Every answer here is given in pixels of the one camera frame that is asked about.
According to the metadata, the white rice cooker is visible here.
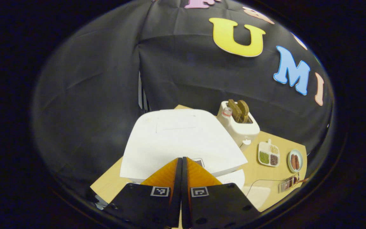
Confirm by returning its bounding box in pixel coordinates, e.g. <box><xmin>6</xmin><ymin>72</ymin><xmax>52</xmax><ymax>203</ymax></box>
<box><xmin>119</xmin><ymin>109</ymin><xmax>248</xmax><ymax>191</ymax></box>

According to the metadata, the cream toaster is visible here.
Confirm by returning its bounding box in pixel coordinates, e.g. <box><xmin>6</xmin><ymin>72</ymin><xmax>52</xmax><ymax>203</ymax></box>
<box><xmin>217</xmin><ymin>101</ymin><xmax>261</xmax><ymax>150</ymax></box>

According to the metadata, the white divided grain dish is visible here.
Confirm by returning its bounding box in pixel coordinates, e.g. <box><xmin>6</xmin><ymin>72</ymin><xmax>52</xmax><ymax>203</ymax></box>
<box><xmin>258</xmin><ymin>139</ymin><xmax>280</xmax><ymax>167</ymax></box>

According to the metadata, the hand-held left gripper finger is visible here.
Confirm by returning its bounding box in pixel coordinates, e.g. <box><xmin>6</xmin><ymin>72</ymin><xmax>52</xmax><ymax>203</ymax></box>
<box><xmin>182</xmin><ymin>156</ymin><xmax>261</xmax><ymax>229</ymax></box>
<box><xmin>102</xmin><ymin>157</ymin><xmax>183</xmax><ymax>229</ymax></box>

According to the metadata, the clear container of rice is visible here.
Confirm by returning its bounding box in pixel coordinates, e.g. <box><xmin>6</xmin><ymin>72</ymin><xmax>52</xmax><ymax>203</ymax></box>
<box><xmin>246</xmin><ymin>179</ymin><xmax>282</xmax><ymax>211</ymax></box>

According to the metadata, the pale green plate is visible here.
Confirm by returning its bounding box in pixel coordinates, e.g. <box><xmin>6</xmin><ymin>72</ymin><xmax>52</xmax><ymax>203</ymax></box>
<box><xmin>287</xmin><ymin>149</ymin><xmax>303</xmax><ymax>173</ymax></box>

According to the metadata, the metal wire chopstick holder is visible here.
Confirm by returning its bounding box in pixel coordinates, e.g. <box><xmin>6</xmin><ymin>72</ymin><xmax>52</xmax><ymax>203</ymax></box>
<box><xmin>278</xmin><ymin>174</ymin><xmax>300</xmax><ymax>194</ymax></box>

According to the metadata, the dark wooden spoon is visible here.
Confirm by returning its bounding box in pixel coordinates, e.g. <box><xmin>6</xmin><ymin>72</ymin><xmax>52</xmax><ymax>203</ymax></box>
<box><xmin>285</xmin><ymin>177</ymin><xmax>309</xmax><ymax>189</ymax></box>

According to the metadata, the brown bread slice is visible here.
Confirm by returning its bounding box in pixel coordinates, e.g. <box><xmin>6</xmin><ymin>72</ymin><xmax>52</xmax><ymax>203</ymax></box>
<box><xmin>228</xmin><ymin>99</ymin><xmax>242</xmax><ymax>123</ymax></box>
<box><xmin>237</xmin><ymin>100</ymin><xmax>250</xmax><ymax>123</ymax></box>

